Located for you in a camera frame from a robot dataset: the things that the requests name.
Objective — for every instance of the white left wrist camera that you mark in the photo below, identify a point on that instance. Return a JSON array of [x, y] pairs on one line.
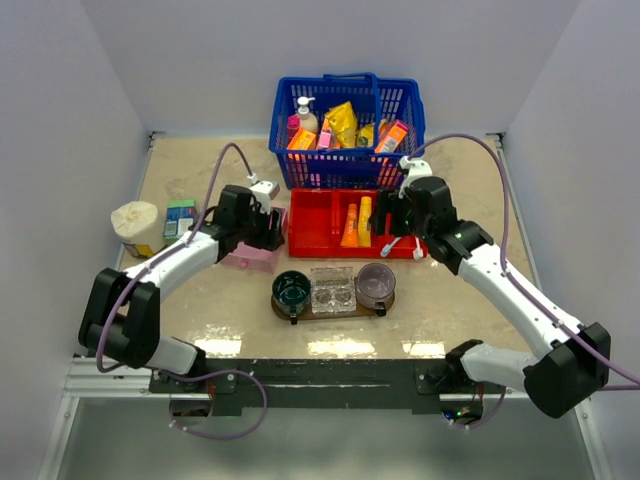
[[264, 192]]

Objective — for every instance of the yellow snack bag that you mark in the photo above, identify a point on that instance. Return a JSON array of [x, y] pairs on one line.
[[343, 123]]

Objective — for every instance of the clear acrylic toothbrush holder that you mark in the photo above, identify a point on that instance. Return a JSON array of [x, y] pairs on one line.
[[332, 290]]

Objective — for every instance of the brown wooden oval tray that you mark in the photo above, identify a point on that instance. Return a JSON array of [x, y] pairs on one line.
[[308, 315]]

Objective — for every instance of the orange carton left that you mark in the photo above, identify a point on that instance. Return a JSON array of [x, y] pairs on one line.
[[302, 140]]

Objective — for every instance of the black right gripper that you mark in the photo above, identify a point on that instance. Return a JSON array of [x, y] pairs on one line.
[[388, 201]]

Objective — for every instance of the white pump lotion bottle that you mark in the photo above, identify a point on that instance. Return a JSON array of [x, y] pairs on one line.
[[307, 120]]

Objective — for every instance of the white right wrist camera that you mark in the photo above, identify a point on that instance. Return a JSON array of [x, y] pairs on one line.
[[413, 169]]

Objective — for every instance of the aluminium frame rail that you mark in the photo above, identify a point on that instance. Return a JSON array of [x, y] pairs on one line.
[[84, 380]]

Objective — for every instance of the light blue toothbrush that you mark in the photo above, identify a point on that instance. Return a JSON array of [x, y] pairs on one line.
[[385, 251]]

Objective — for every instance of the blue plastic shopping basket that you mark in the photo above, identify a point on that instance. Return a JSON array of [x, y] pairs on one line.
[[373, 99]]

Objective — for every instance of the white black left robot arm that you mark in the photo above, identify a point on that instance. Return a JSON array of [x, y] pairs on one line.
[[122, 316]]

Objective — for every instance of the pink small box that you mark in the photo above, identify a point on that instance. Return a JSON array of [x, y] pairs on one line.
[[324, 140]]

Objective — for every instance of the translucent purple mug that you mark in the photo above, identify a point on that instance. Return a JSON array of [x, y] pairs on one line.
[[375, 287]]

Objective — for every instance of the red three-compartment bin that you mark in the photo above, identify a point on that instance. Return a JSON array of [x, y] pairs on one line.
[[316, 223]]

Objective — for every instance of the orange box in basket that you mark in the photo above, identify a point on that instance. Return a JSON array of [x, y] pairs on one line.
[[391, 135]]

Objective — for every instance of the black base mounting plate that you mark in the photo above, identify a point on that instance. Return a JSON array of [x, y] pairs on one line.
[[422, 386]]

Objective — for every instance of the cream tissue roll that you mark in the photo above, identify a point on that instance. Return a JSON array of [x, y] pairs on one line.
[[138, 225]]

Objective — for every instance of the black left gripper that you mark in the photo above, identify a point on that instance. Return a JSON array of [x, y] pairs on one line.
[[271, 236]]

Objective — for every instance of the green blue carton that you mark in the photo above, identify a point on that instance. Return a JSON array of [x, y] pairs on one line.
[[180, 216]]

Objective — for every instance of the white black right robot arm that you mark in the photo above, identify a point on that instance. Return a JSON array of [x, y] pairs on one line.
[[566, 361]]

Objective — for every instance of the dark green mug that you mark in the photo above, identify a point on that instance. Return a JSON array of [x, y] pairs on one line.
[[291, 291]]

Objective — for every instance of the yellow green packet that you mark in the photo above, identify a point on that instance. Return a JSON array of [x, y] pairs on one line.
[[366, 136]]

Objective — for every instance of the pink drawer box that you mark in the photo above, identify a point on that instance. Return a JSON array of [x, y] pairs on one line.
[[245, 257]]

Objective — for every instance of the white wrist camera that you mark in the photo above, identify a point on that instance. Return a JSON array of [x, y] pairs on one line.
[[413, 169], [264, 192]]

